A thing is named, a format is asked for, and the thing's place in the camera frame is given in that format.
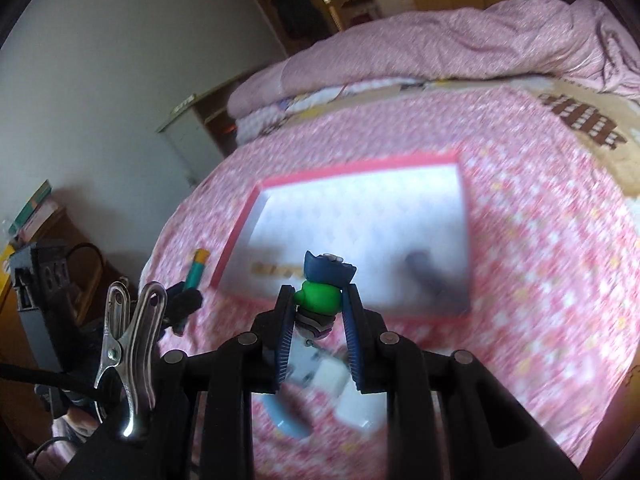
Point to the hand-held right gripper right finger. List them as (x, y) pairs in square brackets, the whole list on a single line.
[(354, 340)]

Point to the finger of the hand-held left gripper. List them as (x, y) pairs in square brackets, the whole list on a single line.
[(186, 302)]

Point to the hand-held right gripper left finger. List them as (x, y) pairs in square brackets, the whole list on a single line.
[(286, 330)]

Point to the green and blue toy figure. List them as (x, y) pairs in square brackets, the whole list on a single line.
[(320, 295)]

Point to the white charger cube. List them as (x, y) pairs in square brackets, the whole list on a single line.
[(357, 395)]

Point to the pink box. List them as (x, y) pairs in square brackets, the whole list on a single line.
[(360, 210)]

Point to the metal spring clip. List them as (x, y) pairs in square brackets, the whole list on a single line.
[(132, 340)]

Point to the green book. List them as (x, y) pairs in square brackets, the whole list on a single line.
[(32, 205)]

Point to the dark grey object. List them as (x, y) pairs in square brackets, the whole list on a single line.
[(425, 272)]

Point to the bedside cabinet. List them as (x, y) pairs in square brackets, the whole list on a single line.
[(200, 130)]

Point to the pink floral bed sheet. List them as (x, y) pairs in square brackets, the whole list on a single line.
[(525, 260)]

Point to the pink quilt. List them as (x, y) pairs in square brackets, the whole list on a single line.
[(450, 45)]

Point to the dark hanging clothes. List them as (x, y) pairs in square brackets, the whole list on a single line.
[(297, 10)]

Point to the brown patterned mat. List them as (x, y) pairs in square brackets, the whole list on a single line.
[(590, 120)]

